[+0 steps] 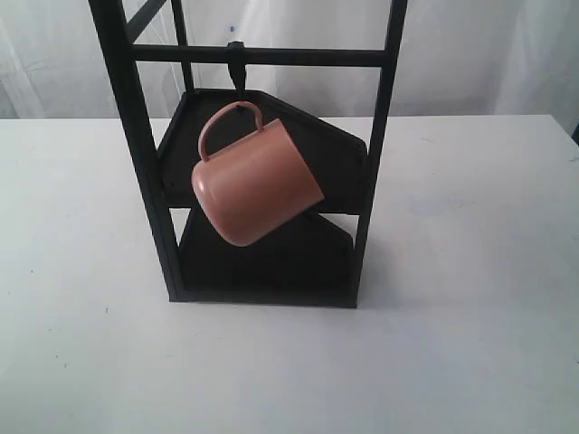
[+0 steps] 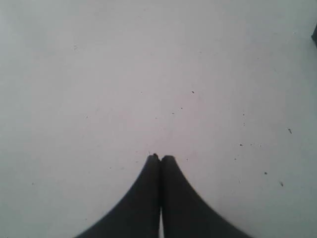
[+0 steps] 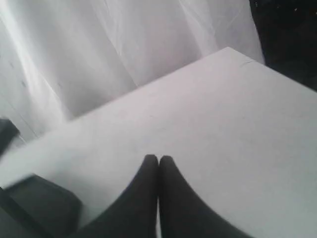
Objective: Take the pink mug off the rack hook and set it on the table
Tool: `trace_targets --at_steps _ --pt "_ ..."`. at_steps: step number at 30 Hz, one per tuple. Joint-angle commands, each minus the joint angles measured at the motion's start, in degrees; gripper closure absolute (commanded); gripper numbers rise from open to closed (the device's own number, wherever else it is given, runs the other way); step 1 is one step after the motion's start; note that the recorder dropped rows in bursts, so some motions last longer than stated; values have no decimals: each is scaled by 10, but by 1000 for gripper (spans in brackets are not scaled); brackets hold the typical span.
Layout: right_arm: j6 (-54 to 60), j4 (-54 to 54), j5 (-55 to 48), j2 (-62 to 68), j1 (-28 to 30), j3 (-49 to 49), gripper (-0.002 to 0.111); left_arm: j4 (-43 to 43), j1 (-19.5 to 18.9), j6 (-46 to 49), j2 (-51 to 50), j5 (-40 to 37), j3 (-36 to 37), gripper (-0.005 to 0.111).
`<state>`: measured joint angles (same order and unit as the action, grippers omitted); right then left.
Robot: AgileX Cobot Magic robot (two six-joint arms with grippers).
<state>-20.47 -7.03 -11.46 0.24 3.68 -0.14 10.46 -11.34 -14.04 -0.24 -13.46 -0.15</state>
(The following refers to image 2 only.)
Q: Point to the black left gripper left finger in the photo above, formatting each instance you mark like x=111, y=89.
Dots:
x=137, y=214

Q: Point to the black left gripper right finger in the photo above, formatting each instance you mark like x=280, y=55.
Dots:
x=184, y=213

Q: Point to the black metal shelf rack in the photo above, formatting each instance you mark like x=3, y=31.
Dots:
x=314, y=36

